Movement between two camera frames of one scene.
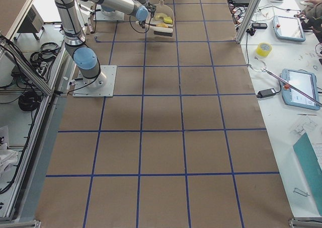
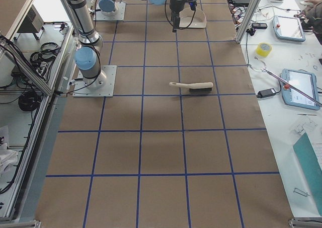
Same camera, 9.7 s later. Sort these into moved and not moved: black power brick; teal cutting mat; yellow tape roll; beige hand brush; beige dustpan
Moved: beige hand brush; beige dustpan
Not moved: yellow tape roll; teal cutting mat; black power brick
